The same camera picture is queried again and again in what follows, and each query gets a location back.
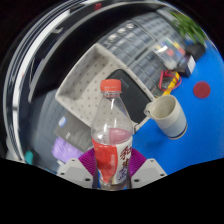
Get white cup with blue base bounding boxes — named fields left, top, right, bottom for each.
left=143, top=94, right=188, bottom=140

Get green potted plant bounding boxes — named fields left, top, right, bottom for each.
left=169, top=11, right=208, bottom=46

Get flat round red coaster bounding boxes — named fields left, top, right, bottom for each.
left=193, top=80, right=212, bottom=100

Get yellow multimeter with red leads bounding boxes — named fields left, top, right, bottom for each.
left=158, top=69, right=183, bottom=96

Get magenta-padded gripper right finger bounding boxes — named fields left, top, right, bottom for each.
left=128, top=148, right=168, bottom=189

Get black box with label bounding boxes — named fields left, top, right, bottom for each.
left=176, top=54, right=197, bottom=78

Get black rectangular case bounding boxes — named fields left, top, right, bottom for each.
left=105, top=68, right=153, bottom=124

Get black zip case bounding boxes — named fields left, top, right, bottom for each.
left=184, top=41, right=208, bottom=63

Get dark grey flat box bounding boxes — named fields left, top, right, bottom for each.
left=53, top=111, right=94, bottom=153

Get white perforated tray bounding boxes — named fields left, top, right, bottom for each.
left=54, top=42, right=156, bottom=134

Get black overhead shelf unit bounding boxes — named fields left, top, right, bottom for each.
left=3, top=0, right=174, bottom=161

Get small teal device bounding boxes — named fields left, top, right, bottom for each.
left=24, top=149, right=34, bottom=165

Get clear organizer box, coloured parts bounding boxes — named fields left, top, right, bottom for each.
left=153, top=38, right=188, bottom=68

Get purple plastic bag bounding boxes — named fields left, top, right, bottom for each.
left=51, top=137, right=84, bottom=164

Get clear red-capped drink bottle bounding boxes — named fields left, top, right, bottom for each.
left=90, top=78, right=134, bottom=192

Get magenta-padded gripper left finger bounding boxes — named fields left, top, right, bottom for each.
left=56, top=148, right=98, bottom=189

